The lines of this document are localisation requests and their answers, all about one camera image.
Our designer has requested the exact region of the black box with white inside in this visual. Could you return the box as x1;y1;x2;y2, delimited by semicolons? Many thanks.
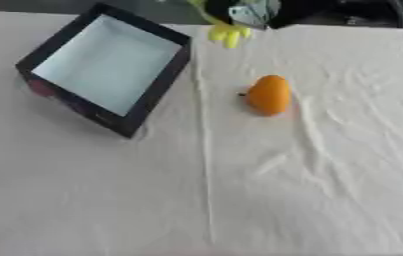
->
13;2;194;139

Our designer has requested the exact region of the orange toy mango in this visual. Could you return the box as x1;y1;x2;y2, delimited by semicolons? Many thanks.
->
236;74;294;117

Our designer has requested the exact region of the yellow toy banana bunch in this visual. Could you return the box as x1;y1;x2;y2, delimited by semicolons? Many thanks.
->
187;0;254;49

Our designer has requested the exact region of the grey crumpled bag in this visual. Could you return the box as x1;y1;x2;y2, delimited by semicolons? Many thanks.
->
227;0;284;30

